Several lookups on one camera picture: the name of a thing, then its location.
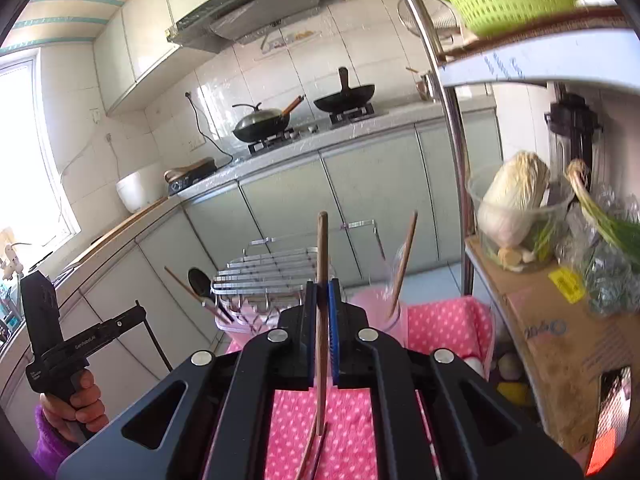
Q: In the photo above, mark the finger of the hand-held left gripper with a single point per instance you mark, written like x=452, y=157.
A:
x=155, y=342

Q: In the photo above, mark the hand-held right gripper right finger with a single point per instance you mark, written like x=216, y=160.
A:
x=334, y=335

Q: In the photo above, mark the wide pink plastic cup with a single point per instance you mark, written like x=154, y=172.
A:
x=240, y=329

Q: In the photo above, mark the gas stove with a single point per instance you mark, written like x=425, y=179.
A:
x=280, y=141

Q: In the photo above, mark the brown flat dish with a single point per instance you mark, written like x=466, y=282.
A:
x=190, y=169

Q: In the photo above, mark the black spoon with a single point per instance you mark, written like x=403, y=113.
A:
x=197, y=280

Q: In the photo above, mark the green onions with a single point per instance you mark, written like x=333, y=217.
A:
x=600, y=210

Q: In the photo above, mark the black frying pan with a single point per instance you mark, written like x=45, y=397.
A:
x=345, y=100

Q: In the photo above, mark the window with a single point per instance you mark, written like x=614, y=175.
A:
x=25, y=160

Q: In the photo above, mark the pale green kitchen counter cabinets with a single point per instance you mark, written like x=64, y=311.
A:
x=280, y=210

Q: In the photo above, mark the yellow round object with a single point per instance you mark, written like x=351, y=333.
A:
x=513, y=393

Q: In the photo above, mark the white rice cooker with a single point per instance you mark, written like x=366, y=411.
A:
x=140, y=187

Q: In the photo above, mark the flattened cardboard sheet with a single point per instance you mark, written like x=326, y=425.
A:
x=550, y=55
x=550, y=350

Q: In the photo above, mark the green vegetables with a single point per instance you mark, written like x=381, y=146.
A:
x=542, y=237

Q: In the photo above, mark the dark wooden chopstick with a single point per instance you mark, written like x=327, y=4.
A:
x=322, y=452

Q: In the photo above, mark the tall pink plastic cup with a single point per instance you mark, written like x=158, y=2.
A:
x=370, y=310

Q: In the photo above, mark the person's left forearm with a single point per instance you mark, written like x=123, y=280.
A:
x=52, y=445

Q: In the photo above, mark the white round object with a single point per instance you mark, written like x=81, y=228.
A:
x=510, y=365

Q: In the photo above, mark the clear plastic bag of greens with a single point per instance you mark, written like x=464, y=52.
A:
x=610, y=280

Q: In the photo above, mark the wooden cutting board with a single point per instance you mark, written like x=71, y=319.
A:
x=120, y=230

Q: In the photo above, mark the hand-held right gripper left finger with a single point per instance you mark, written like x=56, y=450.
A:
x=311, y=335

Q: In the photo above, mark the white wall socket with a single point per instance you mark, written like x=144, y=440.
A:
x=198, y=142

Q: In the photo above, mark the black induction cooker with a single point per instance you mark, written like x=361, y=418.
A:
x=192, y=185

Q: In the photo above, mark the napa cabbage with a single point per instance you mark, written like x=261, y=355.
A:
x=510, y=200

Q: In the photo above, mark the range hood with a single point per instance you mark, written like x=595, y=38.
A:
x=250, y=10

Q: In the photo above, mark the pink polka-dot blanket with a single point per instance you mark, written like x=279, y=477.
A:
x=350, y=435

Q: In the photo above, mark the steel shelf rack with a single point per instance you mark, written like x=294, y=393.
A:
x=450, y=160

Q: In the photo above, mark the brown wooden chopstick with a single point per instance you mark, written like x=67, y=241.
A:
x=322, y=260
x=405, y=255
x=307, y=462
x=175, y=276

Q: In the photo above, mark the clear plastic bowl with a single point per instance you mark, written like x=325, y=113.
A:
x=480, y=180

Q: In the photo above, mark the cream wall cabinets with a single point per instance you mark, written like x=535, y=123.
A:
x=150, y=25

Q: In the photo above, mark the black blender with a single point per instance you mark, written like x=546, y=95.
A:
x=572, y=130

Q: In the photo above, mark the ginger piece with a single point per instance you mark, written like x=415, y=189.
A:
x=512, y=258

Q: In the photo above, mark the person's left hand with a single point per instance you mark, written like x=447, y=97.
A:
x=87, y=405

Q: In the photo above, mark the black wok with lid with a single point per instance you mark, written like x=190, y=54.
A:
x=260, y=125

